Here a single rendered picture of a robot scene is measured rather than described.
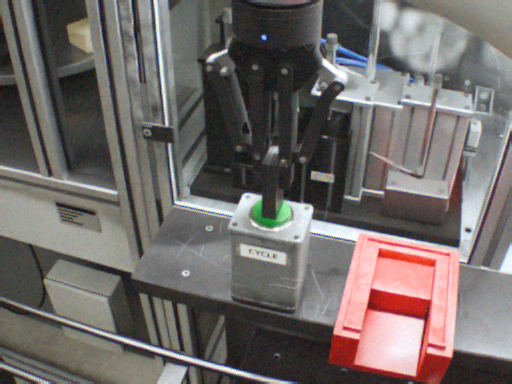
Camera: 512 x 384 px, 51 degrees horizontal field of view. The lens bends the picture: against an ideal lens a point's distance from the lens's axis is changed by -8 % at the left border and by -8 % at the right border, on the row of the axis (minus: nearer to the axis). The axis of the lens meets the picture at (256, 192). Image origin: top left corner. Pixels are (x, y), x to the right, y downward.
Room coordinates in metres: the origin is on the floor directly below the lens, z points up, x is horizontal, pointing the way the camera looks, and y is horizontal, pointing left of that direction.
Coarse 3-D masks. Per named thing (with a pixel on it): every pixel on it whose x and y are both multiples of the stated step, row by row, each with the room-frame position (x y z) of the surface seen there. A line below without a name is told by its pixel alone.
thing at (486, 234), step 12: (504, 168) 0.48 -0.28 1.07; (504, 180) 0.48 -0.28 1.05; (504, 192) 0.47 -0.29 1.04; (492, 204) 0.48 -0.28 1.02; (504, 204) 0.47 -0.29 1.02; (492, 216) 0.47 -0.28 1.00; (492, 228) 0.47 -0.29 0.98; (504, 228) 0.47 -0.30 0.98; (480, 240) 0.48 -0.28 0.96; (504, 240) 0.47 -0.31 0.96; (480, 252) 0.47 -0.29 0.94; (504, 252) 0.47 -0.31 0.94; (480, 264) 0.47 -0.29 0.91; (492, 264) 0.47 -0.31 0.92
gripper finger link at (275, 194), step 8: (272, 160) 0.44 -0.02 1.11; (272, 168) 0.43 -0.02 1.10; (272, 176) 0.43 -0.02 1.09; (272, 184) 0.43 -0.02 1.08; (272, 192) 0.43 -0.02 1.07; (280, 192) 0.44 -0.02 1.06; (272, 200) 0.43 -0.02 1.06; (280, 200) 0.45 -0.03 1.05; (272, 208) 0.43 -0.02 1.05; (280, 208) 0.45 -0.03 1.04; (272, 216) 0.43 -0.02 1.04
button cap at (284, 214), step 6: (258, 204) 0.45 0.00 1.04; (282, 204) 0.45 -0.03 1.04; (258, 210) 0.45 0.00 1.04; (282, 210) 0.44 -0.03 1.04; (288, 210) 0.44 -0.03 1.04; (258, 216) 0.44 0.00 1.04; (282, 216) 0.44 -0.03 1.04; (288, 216) 0.44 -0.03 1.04; (258, 222) 0.43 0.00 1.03; (264, 222) 0.43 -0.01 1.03; (270, 222) 0.43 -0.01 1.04; (276, 222) 0.43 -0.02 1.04; (282, 222) 0.43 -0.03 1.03
